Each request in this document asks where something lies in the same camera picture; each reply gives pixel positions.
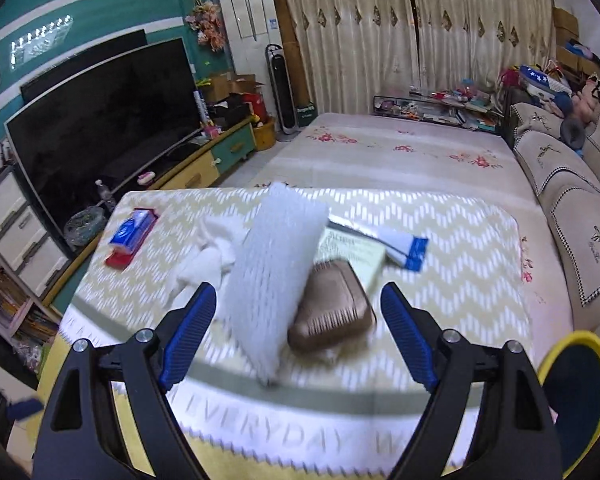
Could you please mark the black tower fan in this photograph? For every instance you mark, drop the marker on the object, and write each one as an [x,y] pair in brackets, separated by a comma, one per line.
[282,90]

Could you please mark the grey round cushion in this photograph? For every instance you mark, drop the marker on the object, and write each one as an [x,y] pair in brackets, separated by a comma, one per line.
[574,130]

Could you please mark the large curved television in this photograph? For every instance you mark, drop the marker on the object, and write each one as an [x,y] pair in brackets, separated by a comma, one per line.
[105,125]

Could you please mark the cluttered glass coffee table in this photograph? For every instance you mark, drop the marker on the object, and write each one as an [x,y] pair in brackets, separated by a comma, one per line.
[440,107]

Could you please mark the white drawer unit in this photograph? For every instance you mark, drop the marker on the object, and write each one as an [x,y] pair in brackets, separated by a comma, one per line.
[15,230]

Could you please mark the glittering wall decoration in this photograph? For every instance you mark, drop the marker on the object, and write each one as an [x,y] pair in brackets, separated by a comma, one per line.
[40,42]

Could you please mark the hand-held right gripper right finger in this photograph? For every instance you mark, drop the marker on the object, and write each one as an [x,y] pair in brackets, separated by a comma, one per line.
[405,335]

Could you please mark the white cloth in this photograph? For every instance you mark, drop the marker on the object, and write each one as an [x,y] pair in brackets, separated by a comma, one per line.
[205,260]

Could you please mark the pile of plush toys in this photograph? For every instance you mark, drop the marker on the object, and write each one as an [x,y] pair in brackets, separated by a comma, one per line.
[590,100]

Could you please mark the black bin yellow rim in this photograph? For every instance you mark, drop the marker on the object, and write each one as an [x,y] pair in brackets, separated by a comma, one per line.
[580,390]

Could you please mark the blue tissue pack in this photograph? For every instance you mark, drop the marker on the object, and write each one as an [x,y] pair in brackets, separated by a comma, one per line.
[130,232]

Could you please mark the pale green booklet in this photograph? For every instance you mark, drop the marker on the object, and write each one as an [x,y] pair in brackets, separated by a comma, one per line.
[355,255]

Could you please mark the red box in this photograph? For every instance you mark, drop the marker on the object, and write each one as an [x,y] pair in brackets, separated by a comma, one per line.
[256,107]

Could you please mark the small pink white object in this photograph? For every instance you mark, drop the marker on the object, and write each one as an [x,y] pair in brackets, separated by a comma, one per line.
[146,177]

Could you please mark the green yellow television cabinet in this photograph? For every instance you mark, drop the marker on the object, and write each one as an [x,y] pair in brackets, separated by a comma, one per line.
[230,147]

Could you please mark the glass bowl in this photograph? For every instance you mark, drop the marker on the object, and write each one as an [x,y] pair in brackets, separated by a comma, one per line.
[84,227]

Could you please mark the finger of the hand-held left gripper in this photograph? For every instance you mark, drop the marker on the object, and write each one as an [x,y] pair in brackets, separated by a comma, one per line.
[25,408]

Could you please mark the white foam fruit net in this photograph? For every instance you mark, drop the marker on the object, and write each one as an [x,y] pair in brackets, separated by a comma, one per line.
[275,270]

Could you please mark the red flat package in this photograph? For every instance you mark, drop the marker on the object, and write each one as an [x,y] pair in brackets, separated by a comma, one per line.
[117,260]

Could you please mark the beige curtain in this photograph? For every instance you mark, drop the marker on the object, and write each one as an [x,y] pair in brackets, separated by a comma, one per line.
[480,30]
[345,45]

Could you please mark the beige embroidered sofa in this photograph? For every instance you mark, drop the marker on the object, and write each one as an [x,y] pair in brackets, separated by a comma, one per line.
[570,200]

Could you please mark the floral bed sheet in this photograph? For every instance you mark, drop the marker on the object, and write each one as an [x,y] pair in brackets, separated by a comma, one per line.
[405,165]

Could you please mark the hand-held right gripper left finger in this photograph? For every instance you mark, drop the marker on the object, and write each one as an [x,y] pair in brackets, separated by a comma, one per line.
[190,335]

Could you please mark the small green box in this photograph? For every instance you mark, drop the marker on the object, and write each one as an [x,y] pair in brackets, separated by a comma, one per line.
[306,116]

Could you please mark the open cardboard boxes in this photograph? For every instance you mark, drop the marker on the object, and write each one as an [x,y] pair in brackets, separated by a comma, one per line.
[230,87]

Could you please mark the hanging flower decoration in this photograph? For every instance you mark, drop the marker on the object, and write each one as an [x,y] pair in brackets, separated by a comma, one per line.
[207,22]

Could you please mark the white standing air conditioner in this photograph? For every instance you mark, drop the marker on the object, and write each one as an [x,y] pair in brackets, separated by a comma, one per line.
[247,20]

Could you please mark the stacked cardboard boxes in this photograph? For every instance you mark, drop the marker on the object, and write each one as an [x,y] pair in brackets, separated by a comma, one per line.
[570,40]

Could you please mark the blue white star bag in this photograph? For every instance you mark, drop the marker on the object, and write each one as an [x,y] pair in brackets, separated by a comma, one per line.
[542,80]

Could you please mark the brown comb brush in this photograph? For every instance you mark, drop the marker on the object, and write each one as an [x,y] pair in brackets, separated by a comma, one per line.
[335,310]

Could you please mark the shelf of books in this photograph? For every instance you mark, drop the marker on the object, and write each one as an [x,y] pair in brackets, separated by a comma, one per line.
[5,310]

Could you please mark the clear water bottle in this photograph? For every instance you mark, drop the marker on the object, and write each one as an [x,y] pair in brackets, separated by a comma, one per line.
[106,197]

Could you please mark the yellow basket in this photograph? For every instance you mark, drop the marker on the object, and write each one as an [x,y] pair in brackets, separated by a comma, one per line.
[264,136]

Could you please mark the blue white wrapper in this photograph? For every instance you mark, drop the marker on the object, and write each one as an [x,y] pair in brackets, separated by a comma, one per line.
[405,247]

